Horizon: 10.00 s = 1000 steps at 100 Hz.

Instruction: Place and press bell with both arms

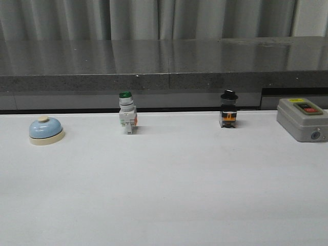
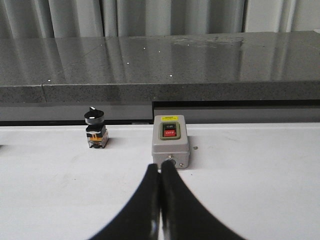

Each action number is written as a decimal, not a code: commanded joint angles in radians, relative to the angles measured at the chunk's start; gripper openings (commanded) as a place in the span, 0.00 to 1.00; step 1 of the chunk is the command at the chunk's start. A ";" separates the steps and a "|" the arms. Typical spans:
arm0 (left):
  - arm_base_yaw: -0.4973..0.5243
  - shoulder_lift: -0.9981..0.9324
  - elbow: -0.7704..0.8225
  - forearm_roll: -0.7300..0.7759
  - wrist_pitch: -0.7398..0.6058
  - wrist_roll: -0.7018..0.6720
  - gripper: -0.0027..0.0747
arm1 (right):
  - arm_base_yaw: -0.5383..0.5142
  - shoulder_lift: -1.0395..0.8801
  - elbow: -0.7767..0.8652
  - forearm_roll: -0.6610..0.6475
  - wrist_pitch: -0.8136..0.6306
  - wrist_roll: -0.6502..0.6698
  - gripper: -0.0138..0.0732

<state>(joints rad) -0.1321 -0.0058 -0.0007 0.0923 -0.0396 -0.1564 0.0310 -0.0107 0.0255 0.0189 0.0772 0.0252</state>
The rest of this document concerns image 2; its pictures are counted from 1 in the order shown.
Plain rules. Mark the grey on-off switch box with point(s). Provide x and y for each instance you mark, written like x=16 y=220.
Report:
x=170 y=141

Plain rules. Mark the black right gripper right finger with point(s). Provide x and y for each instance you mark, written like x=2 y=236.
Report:
x=183 y=216

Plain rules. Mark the grey granite counter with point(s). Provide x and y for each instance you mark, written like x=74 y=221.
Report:
x=258 y=77

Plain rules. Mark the black rotary selector switch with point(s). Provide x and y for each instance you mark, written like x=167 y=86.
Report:
x=96 y=131

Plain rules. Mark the grey curtain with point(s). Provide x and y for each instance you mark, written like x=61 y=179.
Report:
x=117 y=18

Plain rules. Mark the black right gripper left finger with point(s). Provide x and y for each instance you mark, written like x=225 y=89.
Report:
x=139 y=219

